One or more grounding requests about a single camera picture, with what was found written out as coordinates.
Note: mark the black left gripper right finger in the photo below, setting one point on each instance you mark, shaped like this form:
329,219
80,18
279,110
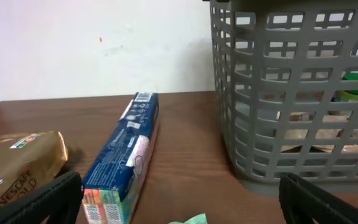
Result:
303,202

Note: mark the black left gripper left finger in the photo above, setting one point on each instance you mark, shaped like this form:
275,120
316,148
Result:
56,202

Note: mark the blue rectangular carton box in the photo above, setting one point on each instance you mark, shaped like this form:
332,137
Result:
113,184

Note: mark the beige Pantree snack bag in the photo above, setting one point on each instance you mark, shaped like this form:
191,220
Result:
294,134

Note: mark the green lidded jar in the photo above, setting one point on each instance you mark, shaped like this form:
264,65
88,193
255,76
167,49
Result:
347,91

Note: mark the gold Nescafe coffee bag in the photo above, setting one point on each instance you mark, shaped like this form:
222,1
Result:
29,161

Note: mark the crumpled teal snack packet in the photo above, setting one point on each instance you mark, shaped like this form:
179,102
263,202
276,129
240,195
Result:
198,219

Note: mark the grey plastic lattice basket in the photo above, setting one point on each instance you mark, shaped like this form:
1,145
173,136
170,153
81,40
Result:
274,58

